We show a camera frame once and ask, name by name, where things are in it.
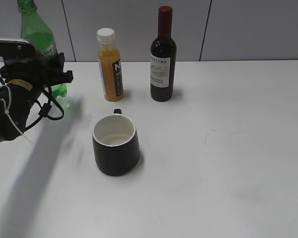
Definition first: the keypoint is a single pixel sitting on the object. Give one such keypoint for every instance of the dark red wine bottle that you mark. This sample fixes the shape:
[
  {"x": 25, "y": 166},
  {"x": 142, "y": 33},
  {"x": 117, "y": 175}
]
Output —
[{"x": 163, "y": 58}]

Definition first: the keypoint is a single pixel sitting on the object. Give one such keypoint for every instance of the green sprite bottle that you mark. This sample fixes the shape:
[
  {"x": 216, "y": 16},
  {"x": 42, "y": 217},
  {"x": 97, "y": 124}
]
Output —
[{"x": 35, "y": 30}]

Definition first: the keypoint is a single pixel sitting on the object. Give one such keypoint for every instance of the white zip tie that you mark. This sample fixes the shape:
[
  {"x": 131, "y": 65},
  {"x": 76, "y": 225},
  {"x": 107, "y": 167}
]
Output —
[{"x": 6, "y": 106}]

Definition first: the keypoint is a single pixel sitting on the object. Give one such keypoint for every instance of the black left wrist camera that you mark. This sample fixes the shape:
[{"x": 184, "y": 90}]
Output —
[{"x": 14, "y": 50}]

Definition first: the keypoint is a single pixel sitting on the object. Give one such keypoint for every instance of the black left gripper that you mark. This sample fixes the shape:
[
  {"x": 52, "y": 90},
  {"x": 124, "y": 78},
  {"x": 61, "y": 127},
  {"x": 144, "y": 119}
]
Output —
[{"x": 26, "y": 78}]

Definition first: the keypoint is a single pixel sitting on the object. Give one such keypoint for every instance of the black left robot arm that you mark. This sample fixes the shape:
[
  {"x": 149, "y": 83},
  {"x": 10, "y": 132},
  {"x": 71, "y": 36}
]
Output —
[{"x": 19, "y": 111}]

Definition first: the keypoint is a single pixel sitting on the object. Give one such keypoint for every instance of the black mug white inside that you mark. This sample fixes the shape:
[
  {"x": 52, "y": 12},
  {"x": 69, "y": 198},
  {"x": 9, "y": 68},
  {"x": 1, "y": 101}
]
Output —
[{"x": 115, "y": 144}]

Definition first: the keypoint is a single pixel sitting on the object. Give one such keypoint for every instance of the orange juice bottle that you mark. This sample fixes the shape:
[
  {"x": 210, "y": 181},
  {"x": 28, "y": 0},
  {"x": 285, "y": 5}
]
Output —
[{"x": 109, "y": 60}]

